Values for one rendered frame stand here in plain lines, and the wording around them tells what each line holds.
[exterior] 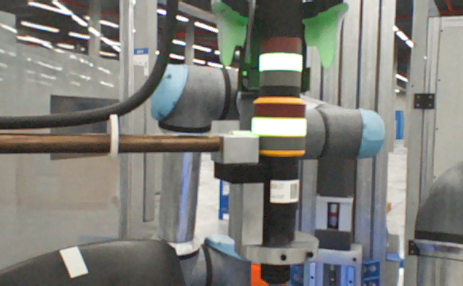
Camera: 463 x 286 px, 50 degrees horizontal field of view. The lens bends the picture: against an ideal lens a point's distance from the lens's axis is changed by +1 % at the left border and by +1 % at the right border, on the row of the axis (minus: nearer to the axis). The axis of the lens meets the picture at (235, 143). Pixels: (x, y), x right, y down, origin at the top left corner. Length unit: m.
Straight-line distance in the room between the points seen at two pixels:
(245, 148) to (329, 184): 0.82
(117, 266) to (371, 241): 0.89
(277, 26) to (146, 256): 0.28
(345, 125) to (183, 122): 0.40
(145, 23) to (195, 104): 6.38
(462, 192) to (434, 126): 1.49
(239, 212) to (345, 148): 0.35
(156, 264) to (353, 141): 0.34
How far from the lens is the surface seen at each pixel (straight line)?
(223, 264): 1.17
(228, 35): 0.43
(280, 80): 0.39
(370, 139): 0.73
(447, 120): 2.23
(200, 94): 0.99
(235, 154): 0.37
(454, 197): 0.76
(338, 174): 1.19
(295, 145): 0.39
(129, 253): 0.54
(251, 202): 0.38
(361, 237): 1.30
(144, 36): 7.32
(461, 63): 2.26
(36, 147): 0.35
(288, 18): 0.40
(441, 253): 0.77
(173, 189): 1.06
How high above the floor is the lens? 1.56
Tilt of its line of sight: 3 degrees down
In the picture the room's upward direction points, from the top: 1 degrees clockwise
